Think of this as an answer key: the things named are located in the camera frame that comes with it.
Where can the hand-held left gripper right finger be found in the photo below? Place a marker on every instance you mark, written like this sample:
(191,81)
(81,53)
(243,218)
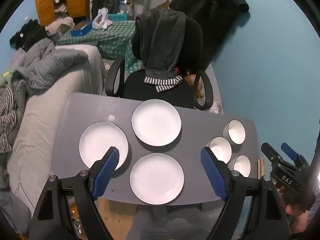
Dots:
(213,176)

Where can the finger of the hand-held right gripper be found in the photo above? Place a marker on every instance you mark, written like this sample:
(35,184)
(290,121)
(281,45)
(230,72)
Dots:
(271,153)
(290,151)

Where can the pile of beige clothes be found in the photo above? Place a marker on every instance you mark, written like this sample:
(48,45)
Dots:
(58,26)

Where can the person's right hand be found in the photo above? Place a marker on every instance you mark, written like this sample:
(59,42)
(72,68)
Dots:
(297,220)

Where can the orange packaging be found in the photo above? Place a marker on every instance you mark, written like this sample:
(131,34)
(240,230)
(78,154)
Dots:
(191,81)

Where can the small white paper scrap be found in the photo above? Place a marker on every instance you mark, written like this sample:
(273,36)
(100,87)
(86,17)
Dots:
(111,118)

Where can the black office chair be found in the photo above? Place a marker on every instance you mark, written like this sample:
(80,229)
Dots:
(140,90)

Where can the wooden slats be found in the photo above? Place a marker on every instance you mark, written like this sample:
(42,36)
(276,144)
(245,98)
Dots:
(261,167)

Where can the dark grey hoodie striped cuffs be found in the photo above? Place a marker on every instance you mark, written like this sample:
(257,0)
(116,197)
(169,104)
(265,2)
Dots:
(160,42)

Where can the grey sofa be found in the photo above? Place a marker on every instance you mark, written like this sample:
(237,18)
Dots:
(37,130)

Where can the white bowl with black rim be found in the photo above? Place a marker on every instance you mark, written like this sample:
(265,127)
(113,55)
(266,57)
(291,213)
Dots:
(237,132)
(242,166)
(221,148)

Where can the green checkered cloth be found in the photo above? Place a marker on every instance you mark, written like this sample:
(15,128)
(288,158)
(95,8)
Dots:
(112,37)

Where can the blue flat box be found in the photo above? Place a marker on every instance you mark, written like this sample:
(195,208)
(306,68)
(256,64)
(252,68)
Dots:
(117,17)

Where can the black hanging jacket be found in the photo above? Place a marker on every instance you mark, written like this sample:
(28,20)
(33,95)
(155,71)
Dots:
(212,5)

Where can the black white striped cloth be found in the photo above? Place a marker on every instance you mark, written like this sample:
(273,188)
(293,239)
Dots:
(6,120)

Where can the knotted white plastic bag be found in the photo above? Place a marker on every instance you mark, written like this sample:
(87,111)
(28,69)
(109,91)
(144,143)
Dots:
(213,108)

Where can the grey puffer duvet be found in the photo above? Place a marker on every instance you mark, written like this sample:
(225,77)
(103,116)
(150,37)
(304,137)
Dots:
(50,62)

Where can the white plate with black rim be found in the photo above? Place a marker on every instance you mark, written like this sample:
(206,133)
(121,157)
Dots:
(157,178)
(100,142)
(156,122)

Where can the orange wooden wardrobe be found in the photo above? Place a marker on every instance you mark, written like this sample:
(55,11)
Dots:
(75,0)

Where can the blue open box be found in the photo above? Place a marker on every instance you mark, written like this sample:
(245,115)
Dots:
(80,31)

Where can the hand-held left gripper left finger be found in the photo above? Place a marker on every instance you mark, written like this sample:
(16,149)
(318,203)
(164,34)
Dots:
(106,173)

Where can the pile of black clothes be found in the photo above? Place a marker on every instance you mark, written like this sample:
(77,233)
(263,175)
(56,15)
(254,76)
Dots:
(30,33)

